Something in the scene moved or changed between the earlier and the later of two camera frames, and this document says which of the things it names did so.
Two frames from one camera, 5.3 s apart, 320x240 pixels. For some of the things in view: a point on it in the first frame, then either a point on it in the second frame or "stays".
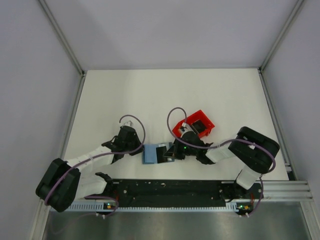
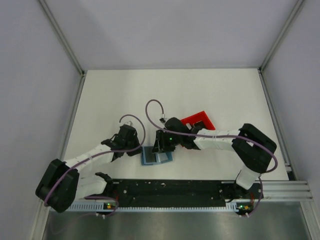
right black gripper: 175,148 to 160,145
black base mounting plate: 178,193 stays
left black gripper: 135,151 stays
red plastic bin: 201,115 stays
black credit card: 160,152 to 150,157
